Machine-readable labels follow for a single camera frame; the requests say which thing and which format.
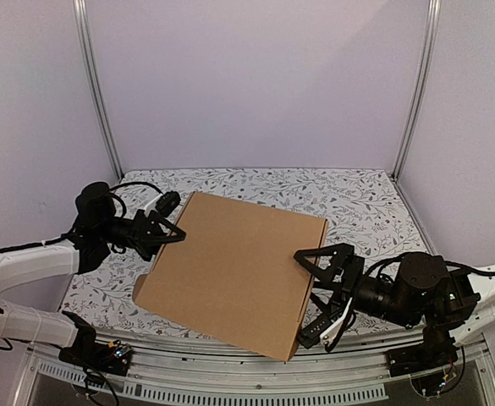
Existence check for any aluminium corner post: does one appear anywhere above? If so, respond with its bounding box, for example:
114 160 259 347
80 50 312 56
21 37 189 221
391 0 442 184
72 0 124 180

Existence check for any right aluminium corner post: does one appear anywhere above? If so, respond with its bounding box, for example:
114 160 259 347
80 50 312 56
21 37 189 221
391 0 442 184

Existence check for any left aluminium corner post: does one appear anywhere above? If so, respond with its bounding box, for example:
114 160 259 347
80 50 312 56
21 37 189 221
72 0 124 180

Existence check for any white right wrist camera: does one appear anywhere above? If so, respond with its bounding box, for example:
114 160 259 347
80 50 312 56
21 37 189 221
296 299 353 353

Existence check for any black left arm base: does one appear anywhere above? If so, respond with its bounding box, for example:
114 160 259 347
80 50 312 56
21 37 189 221
58 311 133 376

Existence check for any aluminium front rail frame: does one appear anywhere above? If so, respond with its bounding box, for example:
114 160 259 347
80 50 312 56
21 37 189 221
13 332 495 405

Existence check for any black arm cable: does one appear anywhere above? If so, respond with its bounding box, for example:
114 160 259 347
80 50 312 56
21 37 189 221
369 255 495 280
0 181 163 257

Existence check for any brown cardboard paper box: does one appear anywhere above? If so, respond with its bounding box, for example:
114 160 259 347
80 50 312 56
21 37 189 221
133 192 327 361

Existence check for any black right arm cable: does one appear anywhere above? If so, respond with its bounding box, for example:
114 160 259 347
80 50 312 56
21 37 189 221
369 255 495 280

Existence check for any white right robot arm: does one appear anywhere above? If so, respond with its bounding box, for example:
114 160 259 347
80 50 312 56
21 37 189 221
294 244 495 369

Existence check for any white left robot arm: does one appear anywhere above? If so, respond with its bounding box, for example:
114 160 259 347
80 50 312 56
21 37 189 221
0 182 186 367

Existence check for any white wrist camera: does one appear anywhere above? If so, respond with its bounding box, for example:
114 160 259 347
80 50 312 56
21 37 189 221
296 299 353 353
143 191 181 217

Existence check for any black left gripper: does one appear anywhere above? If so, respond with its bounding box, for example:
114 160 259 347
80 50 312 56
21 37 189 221
97 209 193 266

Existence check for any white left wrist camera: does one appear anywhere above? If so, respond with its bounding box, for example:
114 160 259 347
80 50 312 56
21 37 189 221
143 191 181 217

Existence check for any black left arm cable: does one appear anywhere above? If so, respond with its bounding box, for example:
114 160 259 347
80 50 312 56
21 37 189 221
0 181 163 257

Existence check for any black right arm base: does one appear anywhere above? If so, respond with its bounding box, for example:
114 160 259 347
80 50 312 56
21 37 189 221
385 326 459 398

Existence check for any floral patterned table mat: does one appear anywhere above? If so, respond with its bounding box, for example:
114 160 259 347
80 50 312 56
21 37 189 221
60 168 426 338

